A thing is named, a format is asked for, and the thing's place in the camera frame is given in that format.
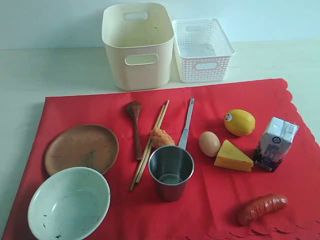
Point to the brown wooden plate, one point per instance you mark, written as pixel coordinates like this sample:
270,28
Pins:
88,145

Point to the wooden chopstick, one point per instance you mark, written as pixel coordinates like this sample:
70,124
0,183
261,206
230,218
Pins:
150,147
144,155

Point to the silver table knife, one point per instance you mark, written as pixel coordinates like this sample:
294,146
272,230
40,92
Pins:
184,136

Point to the white perforated plastic basket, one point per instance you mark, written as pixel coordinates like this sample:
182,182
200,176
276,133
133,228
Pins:
202,50

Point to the brown wooden spoon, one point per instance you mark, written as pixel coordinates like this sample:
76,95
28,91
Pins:
133,109

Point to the pale green bowl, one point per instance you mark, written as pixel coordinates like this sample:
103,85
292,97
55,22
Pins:
69,205

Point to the orange fried food piece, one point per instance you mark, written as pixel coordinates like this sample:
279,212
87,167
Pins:
160,138

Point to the right wooden chopstick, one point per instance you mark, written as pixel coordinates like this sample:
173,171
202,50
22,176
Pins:
150,147

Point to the stainless steel cup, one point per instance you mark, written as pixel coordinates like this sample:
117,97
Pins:
171,167

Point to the yellow lemon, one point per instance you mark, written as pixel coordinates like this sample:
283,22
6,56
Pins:
239,122

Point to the large cream plastic bin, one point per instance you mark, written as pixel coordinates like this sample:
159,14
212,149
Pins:
138,40

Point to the yellow cheese wedge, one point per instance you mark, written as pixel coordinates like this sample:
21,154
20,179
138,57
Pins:
230,157

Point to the red grilled sausage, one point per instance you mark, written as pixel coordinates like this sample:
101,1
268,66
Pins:
261,206

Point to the left wooden chopstick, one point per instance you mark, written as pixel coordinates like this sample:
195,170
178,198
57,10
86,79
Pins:
144,155

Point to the brown egg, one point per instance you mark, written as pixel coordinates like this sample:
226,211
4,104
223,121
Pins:
209,143

